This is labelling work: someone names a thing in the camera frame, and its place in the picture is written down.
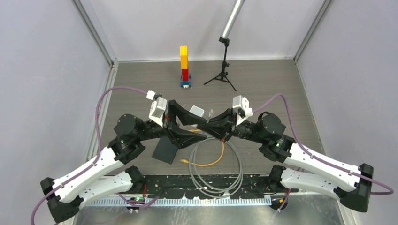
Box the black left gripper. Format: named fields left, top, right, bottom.
left=136, top=101, right=207, bottom=149

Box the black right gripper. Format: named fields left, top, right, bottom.
left=198, top=106, right=266, bottom=143

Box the white network switch box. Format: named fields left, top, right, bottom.
left=189, top=105, right=205, bottom=117

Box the dark grey foam pad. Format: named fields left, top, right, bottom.
left=152, top=137, right=178, bottom=165

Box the yellow ethernet cable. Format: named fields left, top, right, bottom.
left=179, top=128, right=225, bottom=167

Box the grey ethernet cable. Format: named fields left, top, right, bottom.
left=189, top=109, right=244, bottom=199

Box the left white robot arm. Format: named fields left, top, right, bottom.
left=40, top=98, right=206, bottom=223

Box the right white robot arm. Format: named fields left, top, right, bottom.
left=198, top=109, right=374, bottom=212

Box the colourful toy block tower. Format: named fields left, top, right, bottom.
left=180, top=45, right=191, bottom=89

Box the black tripod with silver pole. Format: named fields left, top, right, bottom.
left=204, top=0, right=245, bottom=91

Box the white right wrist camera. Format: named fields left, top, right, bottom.
left=232, top=95, right=253, bottom=125

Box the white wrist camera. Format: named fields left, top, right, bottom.
left=232, top=95, right=253, bottom=125
left=146, top=90, right=168, bottom=127

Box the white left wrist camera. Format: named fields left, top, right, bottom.
left=146, top=90, right=168, bottom=127

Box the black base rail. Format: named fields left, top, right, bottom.
left=123, top=174, right=287, bottom=211

